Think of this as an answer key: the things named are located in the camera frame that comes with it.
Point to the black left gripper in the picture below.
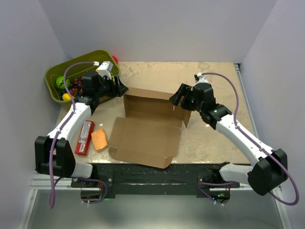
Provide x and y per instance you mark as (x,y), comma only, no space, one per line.
(119,92)

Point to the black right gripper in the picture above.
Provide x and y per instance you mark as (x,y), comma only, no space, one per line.
(184,90)

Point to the brown cardboard box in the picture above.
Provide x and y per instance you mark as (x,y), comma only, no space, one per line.
(149,134)

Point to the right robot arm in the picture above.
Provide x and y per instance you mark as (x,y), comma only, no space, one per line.
(266,169)

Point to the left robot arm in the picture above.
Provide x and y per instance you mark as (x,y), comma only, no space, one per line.
(53,153)

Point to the red ball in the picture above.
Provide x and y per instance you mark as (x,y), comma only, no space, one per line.
(115,58)

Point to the purple toy grapes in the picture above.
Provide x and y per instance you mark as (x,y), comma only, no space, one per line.
(75,85)

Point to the green plastic bin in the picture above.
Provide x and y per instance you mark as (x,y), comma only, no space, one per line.
(77,71)

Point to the yellow toy lemon front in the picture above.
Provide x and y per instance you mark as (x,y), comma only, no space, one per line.
(66,97)

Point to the orange sponge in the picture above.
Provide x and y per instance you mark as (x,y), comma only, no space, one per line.
(99,139)

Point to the green toy ball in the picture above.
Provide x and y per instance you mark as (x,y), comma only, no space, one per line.
(59,83)

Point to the red snack bar package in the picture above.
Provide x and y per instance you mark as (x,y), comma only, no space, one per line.
(84,138)

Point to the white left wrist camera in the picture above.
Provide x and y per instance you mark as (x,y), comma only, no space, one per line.
(105,69)

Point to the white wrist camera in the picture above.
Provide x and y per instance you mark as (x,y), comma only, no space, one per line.
(200,78)
(105,69)

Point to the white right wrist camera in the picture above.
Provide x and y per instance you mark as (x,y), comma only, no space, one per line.
(200,78)

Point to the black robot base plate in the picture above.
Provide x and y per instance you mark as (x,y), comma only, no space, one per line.
(112,179)

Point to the aluminium frame rail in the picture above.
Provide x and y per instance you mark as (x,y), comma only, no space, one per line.
(282,209)

